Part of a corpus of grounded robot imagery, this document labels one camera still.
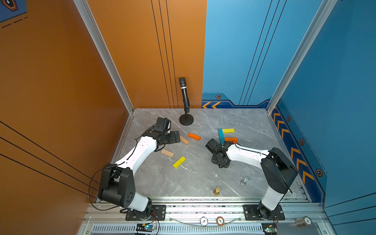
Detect white round disc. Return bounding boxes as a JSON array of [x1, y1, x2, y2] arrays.
[[200, 216, 208, 226]]

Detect left green circuit board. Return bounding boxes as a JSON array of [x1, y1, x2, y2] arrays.
[[136, 223, 156, 234]]

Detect aluminium front rail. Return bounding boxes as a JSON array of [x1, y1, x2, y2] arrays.
[[83, 197, 329, 223]]

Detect black microphone on stand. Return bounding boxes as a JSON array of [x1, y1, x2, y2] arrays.
[[179, 77, 194, 126]]

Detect tan block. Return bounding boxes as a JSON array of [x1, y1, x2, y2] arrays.
[[180, 136, 190, 145], [161, 149, 174, 158]]

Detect silver cylinder weight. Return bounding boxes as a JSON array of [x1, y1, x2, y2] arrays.
[[240, 178, 248, 186]]

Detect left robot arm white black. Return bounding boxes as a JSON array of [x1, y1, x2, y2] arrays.
[[98, 130, 180, 214]]

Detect tan block lower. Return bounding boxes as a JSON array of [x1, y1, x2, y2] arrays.
[[161, 149, 174, 158]]

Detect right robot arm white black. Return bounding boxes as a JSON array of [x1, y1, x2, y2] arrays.
[[206, 139, 298, 220]]

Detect green circuit board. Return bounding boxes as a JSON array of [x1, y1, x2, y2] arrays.
[[136, 223, 156, 234], [261, 223, 278, 235]]

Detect yellow block diagonal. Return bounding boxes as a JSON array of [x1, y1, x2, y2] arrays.
[[173, 156, 186, 169]]

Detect right green circuit board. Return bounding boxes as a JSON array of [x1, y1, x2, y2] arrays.
[[261, 223, 278, 235]]

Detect brass cylinder weight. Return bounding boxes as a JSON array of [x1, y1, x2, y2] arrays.
[[213, 188, 220, 196]]

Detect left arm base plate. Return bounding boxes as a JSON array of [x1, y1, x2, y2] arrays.
[[125, 204, 166, 221]]

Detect tan block upper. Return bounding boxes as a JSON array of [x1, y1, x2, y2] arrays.
[[180, 136, 190, 145]]

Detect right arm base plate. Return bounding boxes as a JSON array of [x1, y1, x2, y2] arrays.
[[243, 204, 286, 221]]

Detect yellow block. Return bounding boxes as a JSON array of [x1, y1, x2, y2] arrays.
[[222, 128, 235, 134]]

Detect orange block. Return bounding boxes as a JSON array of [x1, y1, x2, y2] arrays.
[[188, 133, 201, 141], [224, 137, 238, 143]]

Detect copper round disc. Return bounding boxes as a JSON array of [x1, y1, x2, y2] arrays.
[[216, 216, 225, 226]]

